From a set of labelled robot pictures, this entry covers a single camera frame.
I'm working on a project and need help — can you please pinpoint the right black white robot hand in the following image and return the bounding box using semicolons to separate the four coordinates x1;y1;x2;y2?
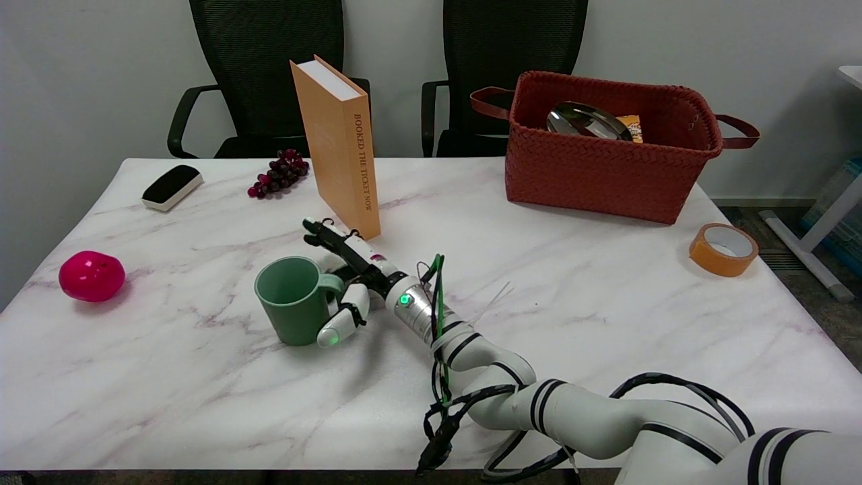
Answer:
302;216;409;350

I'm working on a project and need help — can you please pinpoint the green mug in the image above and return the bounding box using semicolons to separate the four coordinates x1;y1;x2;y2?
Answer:
254;256;345;347

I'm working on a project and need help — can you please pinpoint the orange hardcover book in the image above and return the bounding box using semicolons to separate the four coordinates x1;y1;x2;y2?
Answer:
290;55;382;243

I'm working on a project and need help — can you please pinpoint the dark red grape bunch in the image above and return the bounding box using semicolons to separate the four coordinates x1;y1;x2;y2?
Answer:
247;149;310;199

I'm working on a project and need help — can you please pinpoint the black white board eraser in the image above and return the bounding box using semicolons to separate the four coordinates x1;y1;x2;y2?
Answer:
141;164;204;212

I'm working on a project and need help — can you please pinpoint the black mesh office chair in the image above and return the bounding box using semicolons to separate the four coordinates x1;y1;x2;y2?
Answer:
167;0;372;160
421;0;589;158

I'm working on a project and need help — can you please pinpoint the red woven basket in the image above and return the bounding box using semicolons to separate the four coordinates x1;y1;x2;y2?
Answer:
469;71;762;226

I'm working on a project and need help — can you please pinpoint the shiny metal plate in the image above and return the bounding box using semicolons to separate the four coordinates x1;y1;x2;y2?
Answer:
546;101;634;142

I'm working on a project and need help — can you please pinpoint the pink round toy fruit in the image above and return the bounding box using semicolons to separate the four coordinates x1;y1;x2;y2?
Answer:
58;250;127;303

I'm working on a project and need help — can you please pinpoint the orange tape roll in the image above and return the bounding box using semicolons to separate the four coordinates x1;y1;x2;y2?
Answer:
688;223;760;278

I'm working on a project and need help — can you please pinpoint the black green cable bundle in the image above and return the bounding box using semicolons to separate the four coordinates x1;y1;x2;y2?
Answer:
415;253;518;478

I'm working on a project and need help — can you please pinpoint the clear plastic cable tie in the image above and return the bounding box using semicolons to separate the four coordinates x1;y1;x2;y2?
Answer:
471;282;514;324

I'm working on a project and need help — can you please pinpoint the black cable loop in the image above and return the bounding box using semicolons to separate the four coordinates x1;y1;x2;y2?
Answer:
479;373;756;483

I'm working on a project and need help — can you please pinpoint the white desk frame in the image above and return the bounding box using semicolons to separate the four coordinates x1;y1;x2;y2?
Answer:
760;65;862;302

